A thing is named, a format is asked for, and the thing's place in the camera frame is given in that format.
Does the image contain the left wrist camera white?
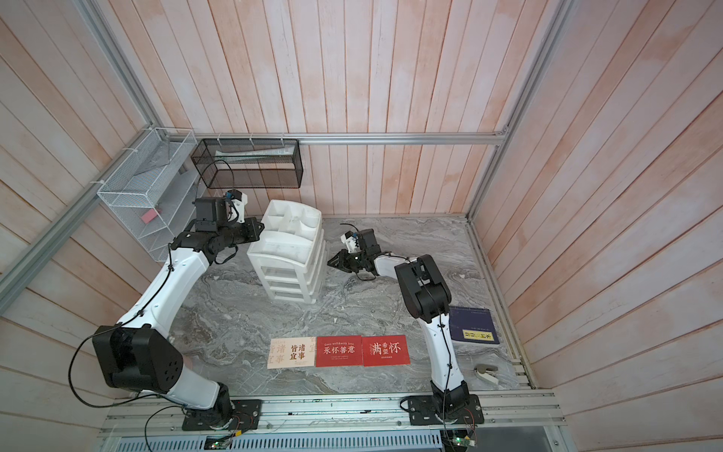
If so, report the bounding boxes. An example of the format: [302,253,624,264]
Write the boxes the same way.
[224,189,248,223]

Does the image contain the beige postcard red characters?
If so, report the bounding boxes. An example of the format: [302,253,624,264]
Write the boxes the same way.
[267,337,316,369]

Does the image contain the white plastic drawer organizer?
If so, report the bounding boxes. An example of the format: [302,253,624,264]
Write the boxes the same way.
[248,200,326,304]

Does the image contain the black mesh wall basket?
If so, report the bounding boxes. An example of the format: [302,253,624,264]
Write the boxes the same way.
[190,137,304,189]

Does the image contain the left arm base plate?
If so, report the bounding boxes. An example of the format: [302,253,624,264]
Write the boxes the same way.
[182,399,263,432]

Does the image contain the pink eraser block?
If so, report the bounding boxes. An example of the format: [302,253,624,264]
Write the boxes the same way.
[140,209,158,224]

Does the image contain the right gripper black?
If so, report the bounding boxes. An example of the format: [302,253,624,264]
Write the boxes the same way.
[326,249,368,273]

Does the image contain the red postcard gold characters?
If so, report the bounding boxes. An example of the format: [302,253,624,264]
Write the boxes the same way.
[361,335,410,367]

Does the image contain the red postcard white characters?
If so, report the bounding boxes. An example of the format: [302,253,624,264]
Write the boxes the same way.
[316,335,363,367]

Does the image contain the aluminium front rail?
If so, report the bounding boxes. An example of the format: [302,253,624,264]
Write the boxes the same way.
[98,390,567,438]

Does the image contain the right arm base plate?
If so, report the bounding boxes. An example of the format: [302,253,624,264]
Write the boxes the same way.
[399,395,485,426]

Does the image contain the dark blue notebook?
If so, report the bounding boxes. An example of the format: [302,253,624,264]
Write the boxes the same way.
[449,306,500,346]

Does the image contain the white wire wall shelf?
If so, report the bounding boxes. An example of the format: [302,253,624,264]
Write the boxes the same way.
[98,127,203,263]

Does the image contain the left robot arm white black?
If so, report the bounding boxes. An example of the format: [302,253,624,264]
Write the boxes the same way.
[88,189,264,429]

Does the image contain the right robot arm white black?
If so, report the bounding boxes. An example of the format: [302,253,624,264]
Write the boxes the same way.
[328,228,471,421]

